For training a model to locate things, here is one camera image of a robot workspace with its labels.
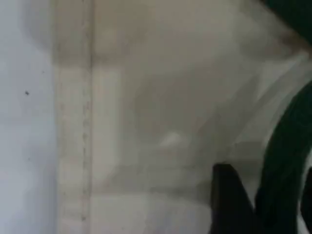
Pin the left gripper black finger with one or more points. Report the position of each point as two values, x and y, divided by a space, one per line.
229 202
307 202

